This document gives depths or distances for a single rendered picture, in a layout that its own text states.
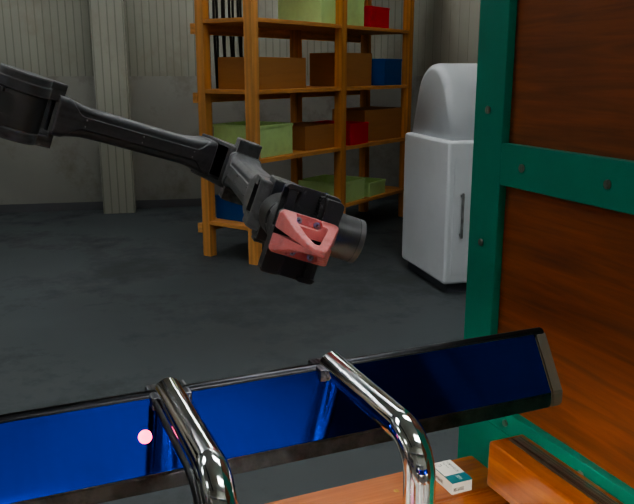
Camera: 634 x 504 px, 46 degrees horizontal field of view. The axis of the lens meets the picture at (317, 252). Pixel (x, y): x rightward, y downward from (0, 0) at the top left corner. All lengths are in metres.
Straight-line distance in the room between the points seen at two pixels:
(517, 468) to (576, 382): 0.14
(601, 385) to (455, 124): 3.74
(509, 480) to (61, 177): 7.01
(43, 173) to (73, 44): 1.27
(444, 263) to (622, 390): 3.75
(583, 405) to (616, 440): 0.06
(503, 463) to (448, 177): 3.59
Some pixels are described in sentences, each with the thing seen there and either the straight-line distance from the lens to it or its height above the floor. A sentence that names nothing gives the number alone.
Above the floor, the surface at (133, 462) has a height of 1.07.
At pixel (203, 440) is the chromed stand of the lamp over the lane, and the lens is 0.54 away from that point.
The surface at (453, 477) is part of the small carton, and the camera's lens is 1.18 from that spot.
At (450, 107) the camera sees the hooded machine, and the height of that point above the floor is 1.14.
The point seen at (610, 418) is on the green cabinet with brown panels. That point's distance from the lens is 1.03.
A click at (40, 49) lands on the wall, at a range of 7.79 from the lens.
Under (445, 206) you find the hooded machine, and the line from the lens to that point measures 4.64.
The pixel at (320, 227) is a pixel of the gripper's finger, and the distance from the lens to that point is 0.81.
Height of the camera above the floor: 1.37
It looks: 14 degrees down
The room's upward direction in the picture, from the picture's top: straight up
